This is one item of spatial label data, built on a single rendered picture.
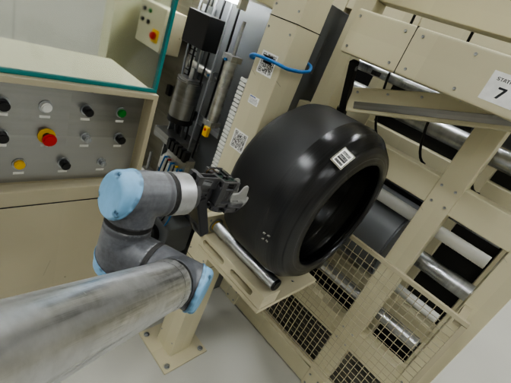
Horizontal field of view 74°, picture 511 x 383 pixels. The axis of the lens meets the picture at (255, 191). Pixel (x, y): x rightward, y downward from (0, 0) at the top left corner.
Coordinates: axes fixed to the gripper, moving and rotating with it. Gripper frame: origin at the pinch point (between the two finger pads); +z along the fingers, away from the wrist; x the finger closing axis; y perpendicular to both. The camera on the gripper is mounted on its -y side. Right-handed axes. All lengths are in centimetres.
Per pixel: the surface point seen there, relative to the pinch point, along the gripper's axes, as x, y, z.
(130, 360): 35, -120, 25
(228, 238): 15.0, -28.1, 24.4
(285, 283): -5, -37, 44
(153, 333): 42, -117, 41
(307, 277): -7, -35, 56
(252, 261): 1.9, -27.9, 24.5
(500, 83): -26, 55, 48
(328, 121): 1.9, 25.9, 23.5
